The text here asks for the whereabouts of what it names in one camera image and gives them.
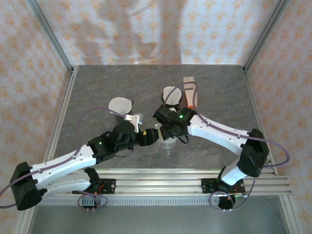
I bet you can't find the clear transparent carafe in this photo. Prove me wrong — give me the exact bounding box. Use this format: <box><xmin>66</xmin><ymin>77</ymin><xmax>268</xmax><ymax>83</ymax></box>
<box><xmin>156</xmin><ymin>137</ymin><xmax>177</xmax><ymax>154</ymax></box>

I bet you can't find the dark green transparent dripper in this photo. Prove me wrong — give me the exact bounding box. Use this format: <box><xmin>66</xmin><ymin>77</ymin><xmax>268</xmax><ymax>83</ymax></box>
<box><xmin>159</xmin><ymin>86</ymin><xmax>183</xmax><ymax>110</ymax></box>

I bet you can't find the grey transparent dripper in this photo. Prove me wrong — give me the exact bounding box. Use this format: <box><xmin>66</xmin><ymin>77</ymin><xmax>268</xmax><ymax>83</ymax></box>
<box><xmin>107</xmin><ymin>97</ymin><xmax>136</xmax><ymax>117</ymax></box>

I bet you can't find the white paper coffee filter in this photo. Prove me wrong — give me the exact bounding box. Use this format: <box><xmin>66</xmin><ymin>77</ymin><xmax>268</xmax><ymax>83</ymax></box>
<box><xmin>108</xmin><ymin>97</ymin><xmax>132</xmax><ymax>114</ymax></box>
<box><xmin>162</xmin><ymin>86</ymin><xmax>182</xmax><ymax>104</ymax></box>

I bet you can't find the white orange filter pack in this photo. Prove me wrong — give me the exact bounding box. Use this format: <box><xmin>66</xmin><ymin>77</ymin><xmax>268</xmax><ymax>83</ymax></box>
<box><xmin>182</xmin><ymin>76</ymin><xmax>198</xmax><ymax>109</ymax></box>

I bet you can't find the wide aluminium extrusion beam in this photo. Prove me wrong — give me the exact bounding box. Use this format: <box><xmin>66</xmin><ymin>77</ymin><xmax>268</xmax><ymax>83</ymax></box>
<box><xmin>30</xmin><ymin>175</ymin><xmax>293</xmax><ymax>196</ymax></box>

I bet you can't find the narrow aluminium extrusion rail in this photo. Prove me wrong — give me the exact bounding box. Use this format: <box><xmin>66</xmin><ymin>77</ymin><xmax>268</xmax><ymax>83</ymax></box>
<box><xmin>45</xmin><ymin>168</ymin><xmax>278</xmax><ymax>176</ymax></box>

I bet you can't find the white slotted cable duct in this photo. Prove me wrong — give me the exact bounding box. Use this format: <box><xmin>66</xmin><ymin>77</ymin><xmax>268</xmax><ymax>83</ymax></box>
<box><xmin>68</xmin><ymin>196</ymin><xmax>221</xmax><ymax>207</ymax></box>

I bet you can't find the aluminium table edge rail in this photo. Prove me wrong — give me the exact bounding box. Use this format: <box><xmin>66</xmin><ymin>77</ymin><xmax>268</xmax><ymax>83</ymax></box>
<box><xmin>38</xmin><ymin>66</ymin><xmax>79</xmax><ymax>176</ymax></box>
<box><xmin>242</xmin><ymin>68</ymin><xmax>278</xmax><ymax>176</ymax></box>

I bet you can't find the aluminium frame post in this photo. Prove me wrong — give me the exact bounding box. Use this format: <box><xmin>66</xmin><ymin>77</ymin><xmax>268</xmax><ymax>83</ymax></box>
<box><xmin>26</xmin><ymin>0</ymin><xmax>75</xmax><ymax>74</ymax></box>
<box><xmin>243</xmin><ymin>0</ymin><xmax>291</xmax><ymax>73</ymax></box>

